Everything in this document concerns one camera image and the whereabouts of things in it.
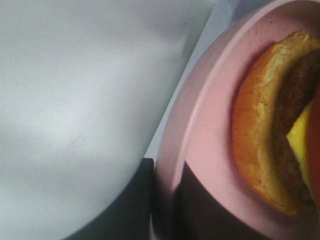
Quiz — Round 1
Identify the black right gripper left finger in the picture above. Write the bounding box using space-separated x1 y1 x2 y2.
67 158 154 240

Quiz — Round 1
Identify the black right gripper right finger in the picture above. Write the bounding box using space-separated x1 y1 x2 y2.
173 164 250 240

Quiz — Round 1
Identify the burger with lettuce and cheese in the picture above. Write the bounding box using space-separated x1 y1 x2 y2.
232 30 320 216

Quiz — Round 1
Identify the white microwave oven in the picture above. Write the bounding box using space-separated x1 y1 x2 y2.
0 0 241 156

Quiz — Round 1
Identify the pink round plate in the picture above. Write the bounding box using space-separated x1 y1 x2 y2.
152 0 320 240

